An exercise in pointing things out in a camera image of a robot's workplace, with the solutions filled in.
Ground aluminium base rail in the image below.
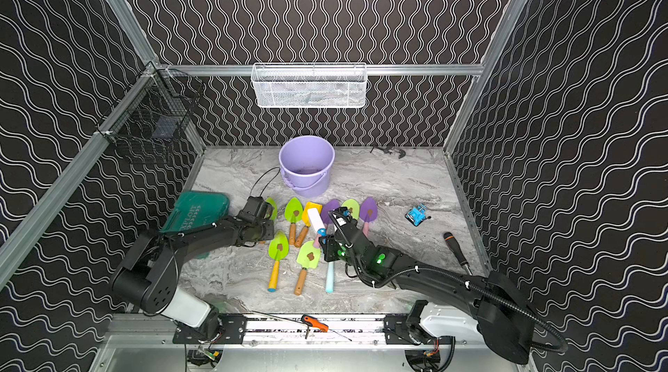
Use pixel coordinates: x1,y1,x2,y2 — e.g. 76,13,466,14
104,313,419,349

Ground black wire basket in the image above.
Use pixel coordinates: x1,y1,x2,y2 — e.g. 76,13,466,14
98,64,204,165

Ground white wire basket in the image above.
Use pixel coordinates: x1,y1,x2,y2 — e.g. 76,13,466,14
250,63,369,109

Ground green plastic tool case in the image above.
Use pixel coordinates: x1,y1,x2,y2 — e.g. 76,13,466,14
157,191,230,249

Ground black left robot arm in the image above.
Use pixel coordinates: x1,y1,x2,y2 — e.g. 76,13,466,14
111,196,276,339

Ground white brush blue handle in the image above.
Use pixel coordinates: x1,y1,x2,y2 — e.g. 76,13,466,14
307,208,326,249

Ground purple plastic bucket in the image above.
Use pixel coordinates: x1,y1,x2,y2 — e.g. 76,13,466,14
278,136,336,198

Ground blue tape measure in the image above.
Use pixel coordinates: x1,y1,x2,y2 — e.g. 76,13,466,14
405,203,431,227

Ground black orange screwdriver handle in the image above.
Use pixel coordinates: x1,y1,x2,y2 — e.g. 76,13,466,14
443,232,472,276

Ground light green square trowel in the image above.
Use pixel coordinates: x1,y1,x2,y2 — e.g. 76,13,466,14
294,241,321,296

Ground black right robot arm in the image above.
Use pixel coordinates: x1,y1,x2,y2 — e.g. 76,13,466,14
319,208,567,364

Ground light blue trowel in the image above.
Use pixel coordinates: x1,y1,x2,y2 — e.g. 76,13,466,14
325,261,336,294

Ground small purple trowel pink handle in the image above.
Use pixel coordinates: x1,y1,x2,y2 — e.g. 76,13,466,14
359,196,377,236

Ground green trowel yellow handle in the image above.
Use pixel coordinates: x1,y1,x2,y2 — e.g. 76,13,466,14
267,231,290,292

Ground green pointed trowel wooden handle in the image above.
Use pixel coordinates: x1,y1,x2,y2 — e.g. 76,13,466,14
285,197,304,246

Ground light green trowel wooden handle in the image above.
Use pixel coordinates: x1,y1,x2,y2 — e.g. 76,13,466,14
342,199,360,219

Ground yellow square trowel wooden handle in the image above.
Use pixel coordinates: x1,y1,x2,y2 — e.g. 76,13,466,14
295,202,323,248

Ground orange handled screwdriver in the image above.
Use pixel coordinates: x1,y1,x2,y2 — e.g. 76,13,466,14
300,315,330,335

